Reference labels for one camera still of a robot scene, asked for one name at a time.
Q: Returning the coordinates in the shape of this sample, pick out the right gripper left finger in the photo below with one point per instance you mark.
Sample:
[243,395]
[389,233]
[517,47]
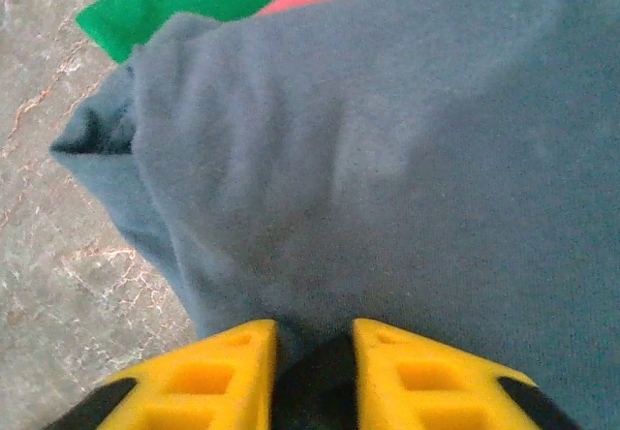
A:
[194,386]

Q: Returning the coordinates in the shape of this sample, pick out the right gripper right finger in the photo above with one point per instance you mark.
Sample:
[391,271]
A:
[436,386]

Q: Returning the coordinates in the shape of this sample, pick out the black t-shirt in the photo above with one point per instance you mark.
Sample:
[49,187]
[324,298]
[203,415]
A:
[315,391]

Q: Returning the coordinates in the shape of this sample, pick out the blue t-shirt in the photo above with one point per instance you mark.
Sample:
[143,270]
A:
[387,159]

